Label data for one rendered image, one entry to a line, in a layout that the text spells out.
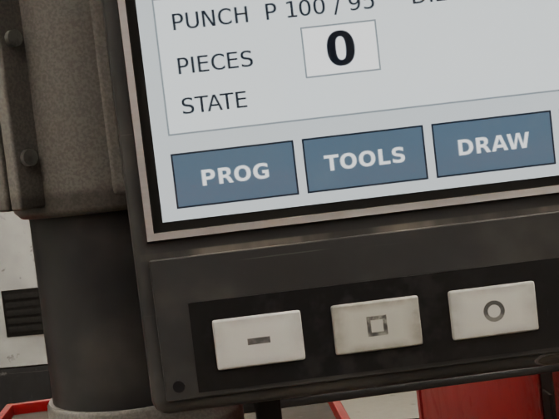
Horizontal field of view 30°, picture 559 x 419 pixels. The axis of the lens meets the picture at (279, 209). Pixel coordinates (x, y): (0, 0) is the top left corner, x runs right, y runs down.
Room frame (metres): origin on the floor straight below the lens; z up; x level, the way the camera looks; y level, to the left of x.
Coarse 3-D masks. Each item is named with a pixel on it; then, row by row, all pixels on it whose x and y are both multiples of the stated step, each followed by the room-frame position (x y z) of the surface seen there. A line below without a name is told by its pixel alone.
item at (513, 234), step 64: (128, 0) 0.44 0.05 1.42; (128, 64) 0.43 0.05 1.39; (128, 128) 0.43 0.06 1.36; (128, 192) 0.44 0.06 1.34; (448, 192) 0.44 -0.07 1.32; (512, 192) 0.44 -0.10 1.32; (192, 256) 0.43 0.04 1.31; (256, 256) 0.43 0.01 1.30; (320, 256) 0.44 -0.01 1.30; (384, 256) 0.44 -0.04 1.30; (448, 256) 0.44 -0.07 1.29; (512, 256) 0.44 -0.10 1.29; (192, 320) 0.43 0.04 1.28; (256, 320) 0.43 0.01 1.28; (320, 320) 0.43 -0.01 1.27; (384, 320) 0.43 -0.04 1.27; (448, 320) 0.44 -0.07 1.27; (512, 320) 0.44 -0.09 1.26; (192, 384) 0.43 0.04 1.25; (256, 384) 0.43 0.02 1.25; (320, 384) 0.44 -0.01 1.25; (384, 384) 0.44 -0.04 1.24
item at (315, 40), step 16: (304, 32) 0.44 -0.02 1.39; (320, 32) 0.44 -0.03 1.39; (336, 32) 0.44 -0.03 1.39; (352, 32) 0.44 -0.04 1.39; (368, 32) 0.44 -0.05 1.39; (304, 48) 0.44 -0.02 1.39; (320, 48) 0.44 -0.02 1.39; (336, 48) 0.44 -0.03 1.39; (352, 48) 0.44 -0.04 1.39; (368, 48) 0.44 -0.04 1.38; (304, 64) 0.44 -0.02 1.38; (320, 64) 0.44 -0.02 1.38; (336, 64) 0.44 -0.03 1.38; (352, 64) 0.44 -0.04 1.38; (368, 64) 0.44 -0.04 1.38
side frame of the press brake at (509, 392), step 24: (480, 384) 1.24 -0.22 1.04; (504, 384) 1.13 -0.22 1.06; (528, 384) 1.04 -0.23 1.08; (552, 384) 0.97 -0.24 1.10; (432, 408) 1.56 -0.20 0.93; (456, 408) 1.39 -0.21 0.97; (480, 408) 1.25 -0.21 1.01; (504, 408) 1.14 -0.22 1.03; (528, 408) 1.05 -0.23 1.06; (552, 408) 0.97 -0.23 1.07
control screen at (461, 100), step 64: (192, 0) 0.44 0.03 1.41; (256, 0) 0.44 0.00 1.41; (320, 0) 0.44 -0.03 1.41; (384, 0) 0.44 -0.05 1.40; (448, 0) 0.44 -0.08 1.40; (512, 0) 0.44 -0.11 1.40; (192, 64) 0.44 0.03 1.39; (256, 64) 0.44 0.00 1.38; (384, 64) 0.44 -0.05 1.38; (448, 64) 0.44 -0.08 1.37; (512, 64) 0.44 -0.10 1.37; (192, 128) 0.44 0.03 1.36; (256, 128) 0.44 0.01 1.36; (320, 128) 0.44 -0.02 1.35; (384, 128) 0.44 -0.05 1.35; (448, 128) 0.44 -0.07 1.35; (512, 128) 0.44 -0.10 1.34; (192, 192) 0.44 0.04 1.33; (256, 192) 0.44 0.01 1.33; (320, 192) 0.44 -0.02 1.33; (384, 192) 0.44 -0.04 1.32
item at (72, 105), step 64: (0, 0) 0.54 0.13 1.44; (64, 0) 0.54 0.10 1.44; (0, 64) 0.54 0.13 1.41; (64, 64) 0.54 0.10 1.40; (0, 128) 0.55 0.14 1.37; (64, 128) 0.54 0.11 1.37; (0, 192) 0.55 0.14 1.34; (64, 192) 0.54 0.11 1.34; (64, 256) 0.56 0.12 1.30; (128, 256) 0.55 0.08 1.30; (64, 320) 0.56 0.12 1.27; (128, 320) 0.55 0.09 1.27; (64, 384) 0.56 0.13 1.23; (128, 384) 0.55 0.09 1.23
